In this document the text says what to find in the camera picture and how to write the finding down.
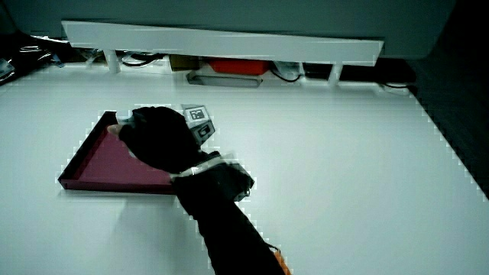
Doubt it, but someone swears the person's right hand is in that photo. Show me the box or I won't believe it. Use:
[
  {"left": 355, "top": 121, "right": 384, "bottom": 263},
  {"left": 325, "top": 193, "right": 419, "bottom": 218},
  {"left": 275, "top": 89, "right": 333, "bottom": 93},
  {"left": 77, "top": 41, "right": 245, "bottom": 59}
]
[{"left": 107, "top": 104, "right": 222, "bottom": 177}]

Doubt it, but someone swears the white glue stick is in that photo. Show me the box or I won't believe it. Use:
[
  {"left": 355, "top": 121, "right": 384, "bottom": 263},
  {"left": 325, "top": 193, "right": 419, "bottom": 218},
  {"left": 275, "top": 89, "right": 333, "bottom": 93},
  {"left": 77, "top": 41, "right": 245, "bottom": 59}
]
[{"left": 115, "top": 109, "right": 135, "bottom": 125}]

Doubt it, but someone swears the person's right forearm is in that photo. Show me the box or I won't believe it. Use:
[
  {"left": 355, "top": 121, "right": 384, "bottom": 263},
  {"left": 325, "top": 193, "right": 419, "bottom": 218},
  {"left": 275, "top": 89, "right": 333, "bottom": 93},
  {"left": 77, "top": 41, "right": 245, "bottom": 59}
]
[{"left": 170, "top": 152, "right": 292, "bottom": 275}]

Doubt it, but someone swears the dark red tray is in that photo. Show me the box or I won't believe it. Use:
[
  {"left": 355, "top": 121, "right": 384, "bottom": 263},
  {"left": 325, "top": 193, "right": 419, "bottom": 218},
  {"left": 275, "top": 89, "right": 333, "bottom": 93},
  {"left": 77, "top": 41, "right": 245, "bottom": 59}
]
[{"left": 57, "top": 110, "right": 180, "bottom": 196}]

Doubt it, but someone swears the brown cardboard box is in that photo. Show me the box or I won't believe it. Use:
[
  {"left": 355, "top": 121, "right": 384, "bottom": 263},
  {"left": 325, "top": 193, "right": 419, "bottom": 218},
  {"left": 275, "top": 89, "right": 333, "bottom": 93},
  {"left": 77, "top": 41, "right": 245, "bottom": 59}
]
[{"left": 169, "top": 54, "right": 200, "bottom": 73}]

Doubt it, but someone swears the grey flat tray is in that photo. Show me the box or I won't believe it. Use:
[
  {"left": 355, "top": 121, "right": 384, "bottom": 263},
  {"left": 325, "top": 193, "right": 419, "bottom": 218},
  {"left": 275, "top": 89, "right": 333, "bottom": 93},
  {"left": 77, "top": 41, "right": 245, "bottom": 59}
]
[{"left": 186, "top": 70, "right": 264, "bottom": 89}]

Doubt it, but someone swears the orange box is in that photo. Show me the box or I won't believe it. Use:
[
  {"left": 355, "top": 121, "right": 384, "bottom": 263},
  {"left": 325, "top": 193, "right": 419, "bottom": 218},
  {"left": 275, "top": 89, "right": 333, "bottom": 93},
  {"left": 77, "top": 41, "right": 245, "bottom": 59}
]
[{"left": 208, "top": 57, "right": 270, "bottom": 76}]

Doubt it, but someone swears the white desk shelf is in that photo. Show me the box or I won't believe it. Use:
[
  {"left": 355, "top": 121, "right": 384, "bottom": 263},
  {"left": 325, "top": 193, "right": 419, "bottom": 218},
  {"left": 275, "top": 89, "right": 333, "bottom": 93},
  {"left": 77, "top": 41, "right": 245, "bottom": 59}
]
[{"left": 60, "top": 19, "right": 385, "bottom": 87}]

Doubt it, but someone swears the black plastic bag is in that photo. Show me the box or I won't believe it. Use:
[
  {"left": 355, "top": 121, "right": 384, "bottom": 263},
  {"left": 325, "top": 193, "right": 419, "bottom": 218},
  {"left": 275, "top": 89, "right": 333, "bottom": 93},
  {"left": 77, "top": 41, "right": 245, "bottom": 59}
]
[{"left": 0, "top": 33, "right": 64, "bottom": 86}]

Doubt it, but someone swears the orange object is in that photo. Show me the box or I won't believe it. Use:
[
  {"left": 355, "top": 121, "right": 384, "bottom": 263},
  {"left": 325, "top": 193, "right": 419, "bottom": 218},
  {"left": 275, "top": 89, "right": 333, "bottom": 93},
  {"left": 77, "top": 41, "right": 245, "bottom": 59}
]
[{"left": 271, "top": 247, "right": 293, "bottom": 275}]

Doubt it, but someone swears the black cable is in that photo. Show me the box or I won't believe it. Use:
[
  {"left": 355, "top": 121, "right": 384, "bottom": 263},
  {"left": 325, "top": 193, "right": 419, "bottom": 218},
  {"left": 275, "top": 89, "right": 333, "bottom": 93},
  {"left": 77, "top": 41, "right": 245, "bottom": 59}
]
[
  {"left": 121, "top": 53, "right": 166, "bottom": 68},
  {"left": 270, "top": 63, "right": 303, "bottom": 83}
]

